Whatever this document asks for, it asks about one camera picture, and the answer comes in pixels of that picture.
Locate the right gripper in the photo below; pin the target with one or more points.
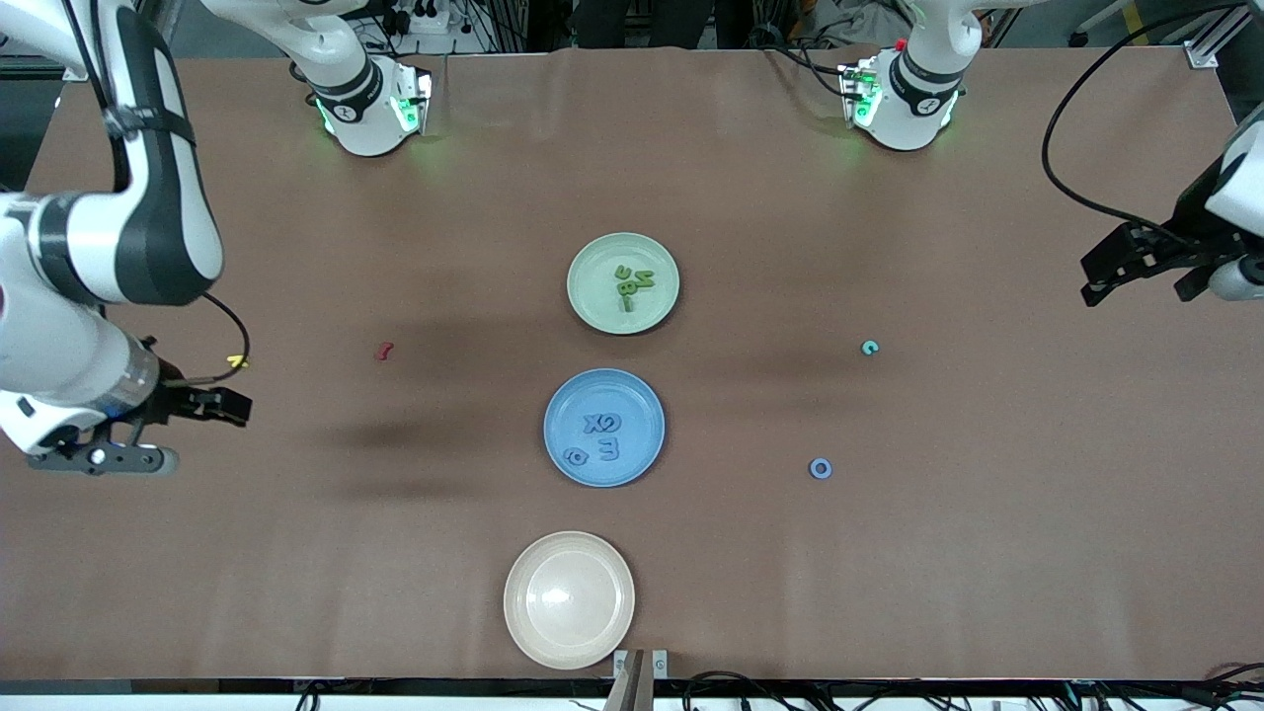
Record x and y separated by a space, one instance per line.
174 400

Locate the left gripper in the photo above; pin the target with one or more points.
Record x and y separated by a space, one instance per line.
1188 234

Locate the green letter N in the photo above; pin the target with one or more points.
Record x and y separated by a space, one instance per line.
645 279

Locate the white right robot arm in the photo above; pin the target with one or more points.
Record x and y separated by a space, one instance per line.
59 336

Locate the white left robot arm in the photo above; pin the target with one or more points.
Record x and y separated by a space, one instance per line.
904 99

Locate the brown table cover sheet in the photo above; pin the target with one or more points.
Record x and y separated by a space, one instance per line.
987 592

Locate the light green plate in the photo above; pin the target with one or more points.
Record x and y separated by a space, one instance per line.
592 296

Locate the blue letter o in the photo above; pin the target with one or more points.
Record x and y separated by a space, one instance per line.
813 468

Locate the beige plate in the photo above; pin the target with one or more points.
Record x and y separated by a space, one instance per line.
569 600

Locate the blue plate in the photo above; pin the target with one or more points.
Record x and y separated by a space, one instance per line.
637 425

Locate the white power strip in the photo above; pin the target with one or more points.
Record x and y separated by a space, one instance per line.
427 22

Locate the aluminium frame post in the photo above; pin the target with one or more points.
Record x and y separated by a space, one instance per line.
1201 54

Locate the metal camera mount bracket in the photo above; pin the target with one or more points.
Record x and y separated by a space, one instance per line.
640 681

